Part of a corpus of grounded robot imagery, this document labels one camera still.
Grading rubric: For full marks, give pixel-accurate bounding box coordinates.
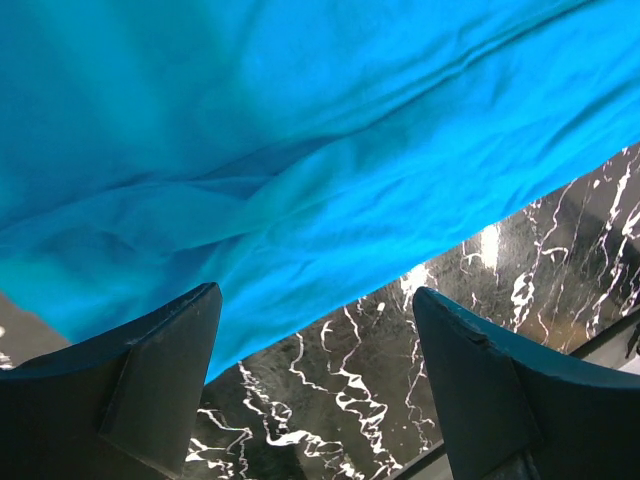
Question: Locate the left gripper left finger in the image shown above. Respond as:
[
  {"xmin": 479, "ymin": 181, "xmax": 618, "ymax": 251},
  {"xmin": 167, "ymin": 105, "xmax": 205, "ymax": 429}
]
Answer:
[{"xmin": 1, "ymin": 283, "xmax": 222, "ymax": 479}]

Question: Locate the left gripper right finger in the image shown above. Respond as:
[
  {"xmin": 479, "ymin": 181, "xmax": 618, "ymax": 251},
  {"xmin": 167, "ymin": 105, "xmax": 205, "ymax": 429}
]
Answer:
[{"xmin": 413, "ymin": 287, "xmax": 639, "ymax": 479}]

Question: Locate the black marble pattern mat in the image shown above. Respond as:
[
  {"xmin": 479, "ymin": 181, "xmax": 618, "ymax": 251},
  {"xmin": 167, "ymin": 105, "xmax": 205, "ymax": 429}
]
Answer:
[{"xmin": 1, "ymin": 147, "xmax": 639, "ymax": 479}]

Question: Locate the teal blue t shirt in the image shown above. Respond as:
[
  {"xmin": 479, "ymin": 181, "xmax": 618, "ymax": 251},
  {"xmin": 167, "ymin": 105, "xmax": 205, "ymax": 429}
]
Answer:
[{"xmin": 1, "ymin": 1, "xmax": 639, "ymax": 378}]

